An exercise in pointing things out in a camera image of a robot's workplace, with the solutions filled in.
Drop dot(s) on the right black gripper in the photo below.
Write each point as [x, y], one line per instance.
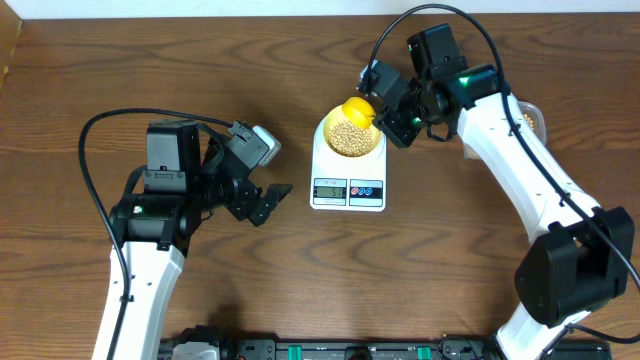
[402, 137]

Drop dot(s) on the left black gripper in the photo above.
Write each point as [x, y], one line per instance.
[248, 192]

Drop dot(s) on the white digital kitchen scale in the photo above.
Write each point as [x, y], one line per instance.
[341, 183]

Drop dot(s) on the yellow measuring scoop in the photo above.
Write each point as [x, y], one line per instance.
[359, 112]

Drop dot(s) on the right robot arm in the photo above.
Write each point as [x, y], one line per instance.
[579, 255]

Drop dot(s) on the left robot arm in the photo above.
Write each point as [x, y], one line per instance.
[191, 170]

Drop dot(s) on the soybeans in yellow bowl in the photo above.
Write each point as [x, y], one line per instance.
[349, 140]

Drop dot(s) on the yellow plastic bowl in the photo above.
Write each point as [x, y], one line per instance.
[332, 127]

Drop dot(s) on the clear container of soybeans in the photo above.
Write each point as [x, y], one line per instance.
[532, 115]

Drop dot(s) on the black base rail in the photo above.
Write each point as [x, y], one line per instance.
[202, 342]

